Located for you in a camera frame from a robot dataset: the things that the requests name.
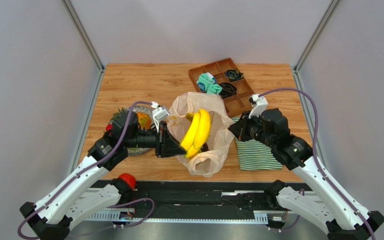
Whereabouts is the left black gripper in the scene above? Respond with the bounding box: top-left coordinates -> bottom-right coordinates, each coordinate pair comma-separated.
124,121 -> 187,158

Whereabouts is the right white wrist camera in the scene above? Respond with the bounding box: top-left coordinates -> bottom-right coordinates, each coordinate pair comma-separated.
248,94 -> 269,119

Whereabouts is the red orange peach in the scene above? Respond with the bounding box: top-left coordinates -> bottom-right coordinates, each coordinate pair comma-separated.
118,173 -> 137,189

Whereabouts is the small pineapple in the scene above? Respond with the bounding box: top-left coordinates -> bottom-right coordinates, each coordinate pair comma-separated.
112,107 -> 153,131

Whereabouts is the brown compartment tray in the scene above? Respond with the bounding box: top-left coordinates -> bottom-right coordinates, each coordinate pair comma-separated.
188,57 -> 255,117

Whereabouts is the dark purple mangosteen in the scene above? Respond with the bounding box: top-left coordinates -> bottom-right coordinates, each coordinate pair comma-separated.
200,143 -> 209,152

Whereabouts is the translucent beige plastic bag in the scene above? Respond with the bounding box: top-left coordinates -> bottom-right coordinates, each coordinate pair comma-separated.
167,92 -> 234,178

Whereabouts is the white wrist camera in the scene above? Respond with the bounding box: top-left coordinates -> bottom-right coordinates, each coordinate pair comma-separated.
151,101 -> 170,133
248,94 -> 269,119

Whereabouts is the yellow banana bunch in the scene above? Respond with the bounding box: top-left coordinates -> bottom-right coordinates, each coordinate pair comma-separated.
180,108 -> 211,158

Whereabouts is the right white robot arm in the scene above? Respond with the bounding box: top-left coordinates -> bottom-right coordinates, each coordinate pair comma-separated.
228,108 -> 384,240

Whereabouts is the right aluminium frame post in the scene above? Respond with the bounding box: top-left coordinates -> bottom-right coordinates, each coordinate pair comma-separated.
293,0 -> 342,73

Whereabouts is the grey fruit plate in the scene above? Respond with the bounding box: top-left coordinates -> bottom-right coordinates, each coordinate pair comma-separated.
110,105 -> 156,157

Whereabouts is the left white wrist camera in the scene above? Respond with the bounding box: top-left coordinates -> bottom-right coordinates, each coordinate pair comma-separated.
151,101 -> 170,133

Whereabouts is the aluminium frame post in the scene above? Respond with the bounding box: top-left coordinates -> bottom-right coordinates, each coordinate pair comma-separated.
61,0 -> 105,73
293,0 -> 342,73

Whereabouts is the mint green sock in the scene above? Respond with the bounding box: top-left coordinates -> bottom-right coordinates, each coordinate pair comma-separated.
196,72 -> 223,95

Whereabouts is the black yellow sock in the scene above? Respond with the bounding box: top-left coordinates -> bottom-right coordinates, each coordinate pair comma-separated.
224,68 -> 244,82

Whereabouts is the red bell pepper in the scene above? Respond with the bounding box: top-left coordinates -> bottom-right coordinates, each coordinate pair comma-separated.
105,124 -> 113,132

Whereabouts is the green striped cloth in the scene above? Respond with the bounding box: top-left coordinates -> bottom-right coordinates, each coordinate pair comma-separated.
231,116 -> 283,171

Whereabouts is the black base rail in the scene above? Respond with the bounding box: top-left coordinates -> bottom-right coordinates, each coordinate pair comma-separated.
68,179 -> 333,226

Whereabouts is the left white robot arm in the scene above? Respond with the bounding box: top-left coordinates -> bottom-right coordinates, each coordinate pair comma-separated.
19,111 -> 186,240

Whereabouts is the left aluminium frame post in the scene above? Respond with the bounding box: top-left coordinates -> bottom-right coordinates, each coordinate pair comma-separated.
61,0 -> 105,73

